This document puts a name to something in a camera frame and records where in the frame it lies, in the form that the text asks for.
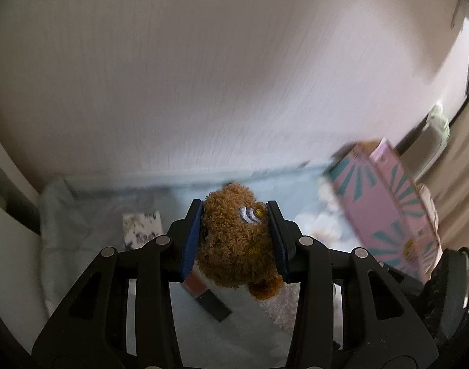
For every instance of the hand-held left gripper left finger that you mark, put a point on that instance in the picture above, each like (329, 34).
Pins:
(192, 238)

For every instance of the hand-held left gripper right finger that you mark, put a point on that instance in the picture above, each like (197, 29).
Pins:
(276, 238)

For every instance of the brown teddy bear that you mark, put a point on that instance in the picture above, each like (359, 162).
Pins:
(234, 246)

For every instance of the pink cardboard box teal rays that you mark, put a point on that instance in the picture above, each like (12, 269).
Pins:
(388, 207)

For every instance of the white printed packet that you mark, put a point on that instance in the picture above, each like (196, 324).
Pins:
(140, 228)

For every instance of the light blue floral blanket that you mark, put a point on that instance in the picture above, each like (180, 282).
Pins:
(226, 330)

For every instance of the beige curtain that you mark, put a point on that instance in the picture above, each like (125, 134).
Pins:
(459, 184)

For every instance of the grey chair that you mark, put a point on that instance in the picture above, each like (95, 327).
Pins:
(423, 152)

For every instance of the green and white toy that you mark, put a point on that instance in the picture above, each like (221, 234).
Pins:
(439, 119)

